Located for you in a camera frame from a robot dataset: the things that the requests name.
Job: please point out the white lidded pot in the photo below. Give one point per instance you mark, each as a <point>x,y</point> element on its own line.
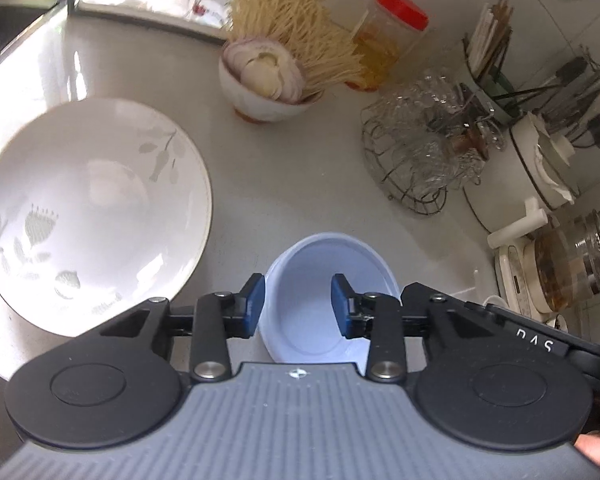
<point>515,170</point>

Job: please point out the white bowl with red foot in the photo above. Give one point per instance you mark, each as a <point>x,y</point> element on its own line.
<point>260,105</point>

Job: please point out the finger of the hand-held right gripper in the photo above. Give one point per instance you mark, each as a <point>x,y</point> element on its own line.
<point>414,295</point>

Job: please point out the chopstick holder with chopsticks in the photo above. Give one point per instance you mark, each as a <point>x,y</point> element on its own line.
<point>490,60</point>

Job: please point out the cut red onion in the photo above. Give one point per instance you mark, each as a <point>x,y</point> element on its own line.
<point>267,67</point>

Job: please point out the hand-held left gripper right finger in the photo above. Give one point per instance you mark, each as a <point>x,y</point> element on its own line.
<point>341,305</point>

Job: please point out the small white bowl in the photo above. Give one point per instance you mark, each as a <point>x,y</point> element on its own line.
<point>310,300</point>

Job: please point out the glass teapot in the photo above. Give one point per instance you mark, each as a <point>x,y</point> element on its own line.
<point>575,260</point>

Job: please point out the person's right forearm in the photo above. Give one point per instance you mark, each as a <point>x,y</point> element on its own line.
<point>595,452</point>

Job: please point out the bundle of thin yellow sticks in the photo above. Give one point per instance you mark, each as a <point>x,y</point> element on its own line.
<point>300,35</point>

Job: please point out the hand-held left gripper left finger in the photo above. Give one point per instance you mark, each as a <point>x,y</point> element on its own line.
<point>255,305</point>

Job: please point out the clear jar with red lid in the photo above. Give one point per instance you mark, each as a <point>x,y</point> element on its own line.
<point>387,35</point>

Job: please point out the white floral plate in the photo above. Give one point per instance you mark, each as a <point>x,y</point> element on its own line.
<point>90,210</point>

